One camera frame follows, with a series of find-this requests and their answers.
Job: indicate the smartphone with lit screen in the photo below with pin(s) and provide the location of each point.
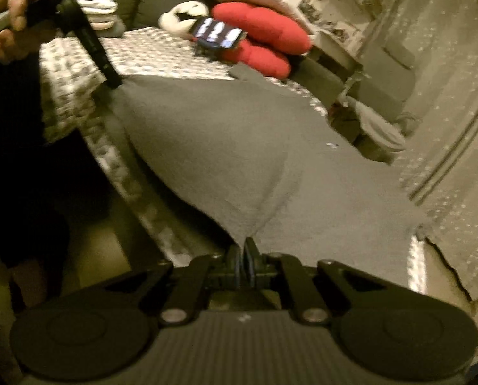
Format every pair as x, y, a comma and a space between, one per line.
218, 34

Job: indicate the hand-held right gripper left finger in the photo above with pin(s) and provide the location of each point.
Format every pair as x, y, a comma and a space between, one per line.
235, 266

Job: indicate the star-patterned curtain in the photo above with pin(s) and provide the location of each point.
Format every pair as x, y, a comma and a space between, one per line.
447, 108

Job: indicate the white plush toy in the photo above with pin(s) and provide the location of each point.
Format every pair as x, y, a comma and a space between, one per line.
182, 16

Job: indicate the blue phone stand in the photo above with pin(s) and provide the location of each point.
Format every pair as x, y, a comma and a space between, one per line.
206, 52

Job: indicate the red puffy cushion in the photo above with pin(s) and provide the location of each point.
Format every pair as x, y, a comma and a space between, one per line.
263, 62
263, 24

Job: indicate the white desk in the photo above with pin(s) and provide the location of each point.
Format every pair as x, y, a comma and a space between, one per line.
335, 50

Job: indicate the grey knit garment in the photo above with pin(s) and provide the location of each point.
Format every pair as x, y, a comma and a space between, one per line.
231, 152

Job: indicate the person's left hand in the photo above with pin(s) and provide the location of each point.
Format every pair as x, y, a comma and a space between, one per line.
12, 46

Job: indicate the folded striped cloth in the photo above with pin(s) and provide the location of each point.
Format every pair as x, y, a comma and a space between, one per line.
98, 12

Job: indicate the grey office chair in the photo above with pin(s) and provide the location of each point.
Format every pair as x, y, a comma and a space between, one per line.
379, 128

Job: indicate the grey white checkered blanket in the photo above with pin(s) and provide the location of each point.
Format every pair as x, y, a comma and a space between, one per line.
150, 54

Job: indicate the person's black clothing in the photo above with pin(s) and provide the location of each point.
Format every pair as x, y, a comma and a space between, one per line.
18, 148

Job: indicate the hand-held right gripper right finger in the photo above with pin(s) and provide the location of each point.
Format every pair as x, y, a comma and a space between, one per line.
250, 268

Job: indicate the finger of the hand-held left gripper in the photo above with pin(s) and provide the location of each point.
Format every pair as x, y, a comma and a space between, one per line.
92, 44

